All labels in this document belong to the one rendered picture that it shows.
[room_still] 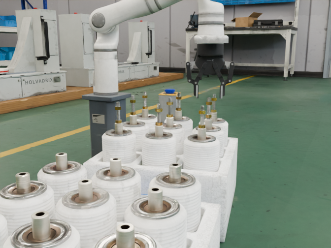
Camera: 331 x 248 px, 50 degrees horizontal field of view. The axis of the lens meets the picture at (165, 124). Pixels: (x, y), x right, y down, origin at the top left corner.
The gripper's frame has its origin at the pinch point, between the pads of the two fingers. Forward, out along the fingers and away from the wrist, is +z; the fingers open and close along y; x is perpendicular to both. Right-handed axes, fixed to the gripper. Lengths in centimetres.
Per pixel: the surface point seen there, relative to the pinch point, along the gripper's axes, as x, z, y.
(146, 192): 17.1, 24.0, 16.2
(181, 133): 0.9, 12.0, 7.9
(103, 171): 39.9, 10.2, 20.8
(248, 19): -470, -52, -66
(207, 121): 1.0, 8.2, 0.4
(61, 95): -198, 30, 126
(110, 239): 64, 10, 13
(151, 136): 10.8, 10.4, 15.3
